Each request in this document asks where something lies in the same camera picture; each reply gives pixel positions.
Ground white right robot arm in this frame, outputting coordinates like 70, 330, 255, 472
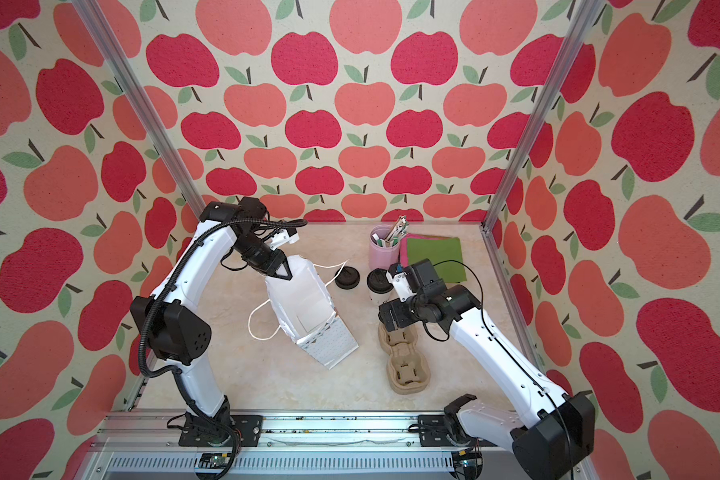
378, 260, 595, 479

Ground pink utensil holder cup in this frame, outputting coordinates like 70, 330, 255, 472
368, 225, 400, 270

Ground cartoon animal gift bag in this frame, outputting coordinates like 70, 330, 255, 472
265, 255, 359, 369

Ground aluminium frame post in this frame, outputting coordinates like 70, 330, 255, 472
481, 0, 604, 232
72, 0, 206, 217

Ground cutlery in pink holder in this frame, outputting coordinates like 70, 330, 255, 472
374, 215, 409, 248

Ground left aluminium frame post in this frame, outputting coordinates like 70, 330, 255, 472
72, 0, 206, 217

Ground white paper cup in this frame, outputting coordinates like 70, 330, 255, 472
369, 290, 392, 306

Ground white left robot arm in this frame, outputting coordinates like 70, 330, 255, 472
130, 197, 307, 449

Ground right aluminium frame post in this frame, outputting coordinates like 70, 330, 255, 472
481, 0, 604, 232

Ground green napkin stack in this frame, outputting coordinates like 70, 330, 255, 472
407, 237, 467, 283

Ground black cup lid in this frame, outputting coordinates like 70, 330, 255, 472
334, 265, 360, 290
366, 268, 394, 295

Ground cardboard two-cup carrier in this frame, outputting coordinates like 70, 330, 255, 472
377, 324, 431, 395

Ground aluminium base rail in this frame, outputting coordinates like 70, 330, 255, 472
73, 410, 528, 479

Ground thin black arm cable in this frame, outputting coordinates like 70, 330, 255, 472
428, 259, 577, 480

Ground black corrugated cable conduit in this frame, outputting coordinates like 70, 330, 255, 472
136, 217, 308, 480

